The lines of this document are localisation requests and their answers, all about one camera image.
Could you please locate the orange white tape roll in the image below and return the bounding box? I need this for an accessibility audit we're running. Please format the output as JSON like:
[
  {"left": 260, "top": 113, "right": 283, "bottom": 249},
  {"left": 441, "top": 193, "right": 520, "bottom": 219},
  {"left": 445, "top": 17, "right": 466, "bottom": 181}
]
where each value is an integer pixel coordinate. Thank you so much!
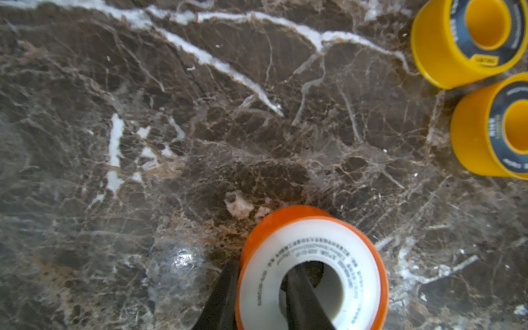
[{"left": 235, "top": 206, "right": 389, "bottom": 329}]

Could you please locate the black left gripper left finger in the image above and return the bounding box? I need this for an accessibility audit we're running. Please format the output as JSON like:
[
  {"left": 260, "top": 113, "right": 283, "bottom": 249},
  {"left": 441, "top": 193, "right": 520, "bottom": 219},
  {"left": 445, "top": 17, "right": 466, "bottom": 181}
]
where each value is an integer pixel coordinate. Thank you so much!
[{"left": 192, "top": 259, "right": 239, "bottom": 330}]

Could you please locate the yellow tape roll navy label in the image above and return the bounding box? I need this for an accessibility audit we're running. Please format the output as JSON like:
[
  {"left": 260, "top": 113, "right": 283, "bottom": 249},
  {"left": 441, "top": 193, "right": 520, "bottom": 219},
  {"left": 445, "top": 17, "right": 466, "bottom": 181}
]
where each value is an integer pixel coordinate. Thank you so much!
[
  {"left": 450, "top": 72, "right": 527, "bottom": 180},
  {"left": 411, "top": 0, "right": 527, "bottom": 89}
]

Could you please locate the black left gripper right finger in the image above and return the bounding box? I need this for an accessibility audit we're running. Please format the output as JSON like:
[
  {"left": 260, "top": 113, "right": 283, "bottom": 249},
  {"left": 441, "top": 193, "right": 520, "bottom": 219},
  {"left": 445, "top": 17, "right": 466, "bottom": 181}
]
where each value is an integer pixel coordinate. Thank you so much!
[{"left": 285, "top": 263, "right": 335, "bottom": 330}]

